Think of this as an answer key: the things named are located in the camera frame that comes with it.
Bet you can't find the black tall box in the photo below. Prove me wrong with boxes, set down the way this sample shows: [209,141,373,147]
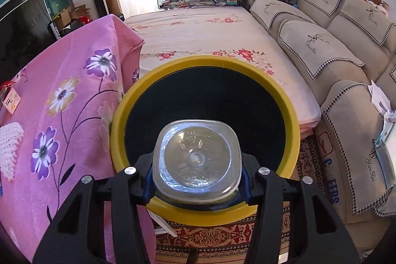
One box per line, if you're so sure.
[47,21,61,40]

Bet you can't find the large curved television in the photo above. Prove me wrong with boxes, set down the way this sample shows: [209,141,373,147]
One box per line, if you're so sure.
[0,0,59,82]

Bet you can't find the floral bed sheet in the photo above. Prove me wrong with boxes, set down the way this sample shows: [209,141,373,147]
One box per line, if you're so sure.
[124,7,322,135]

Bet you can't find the clear plastic bottle green label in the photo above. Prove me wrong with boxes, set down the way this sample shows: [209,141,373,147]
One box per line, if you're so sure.
[152,119,242,202]

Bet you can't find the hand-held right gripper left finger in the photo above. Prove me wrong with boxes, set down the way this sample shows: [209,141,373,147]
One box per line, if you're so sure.
[32,154,155,264]

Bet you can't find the beige sofa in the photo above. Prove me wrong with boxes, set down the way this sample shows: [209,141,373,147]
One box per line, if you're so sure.
[244,0,396,252]

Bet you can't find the pink floral tablecloth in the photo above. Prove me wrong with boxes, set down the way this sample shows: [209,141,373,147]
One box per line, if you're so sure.
[0,14,157,264]

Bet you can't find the white papers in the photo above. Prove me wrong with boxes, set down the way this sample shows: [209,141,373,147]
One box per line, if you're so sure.
[368,81,396,116]

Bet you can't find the light blue tissue package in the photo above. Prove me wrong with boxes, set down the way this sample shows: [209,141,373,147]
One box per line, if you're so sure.
[373,119,396,190]

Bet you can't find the black bin yellow rim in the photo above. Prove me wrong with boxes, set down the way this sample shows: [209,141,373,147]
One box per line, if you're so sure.
[110,55,300,226]

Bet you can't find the black tower fan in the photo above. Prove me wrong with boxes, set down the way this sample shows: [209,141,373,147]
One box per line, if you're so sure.
[89,0,109,19]

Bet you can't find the white knitted cloth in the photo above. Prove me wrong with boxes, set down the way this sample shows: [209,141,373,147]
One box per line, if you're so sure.
[0,122,25,181]

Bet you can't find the open cardboard box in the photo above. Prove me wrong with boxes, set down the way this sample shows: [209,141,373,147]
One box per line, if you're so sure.
[59,4,93,28]

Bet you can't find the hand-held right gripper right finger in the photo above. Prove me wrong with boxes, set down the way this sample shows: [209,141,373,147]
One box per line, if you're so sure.
[238,153,361,264]

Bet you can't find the red snack bag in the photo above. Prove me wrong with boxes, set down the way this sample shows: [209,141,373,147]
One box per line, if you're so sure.
[0,81,14,97]

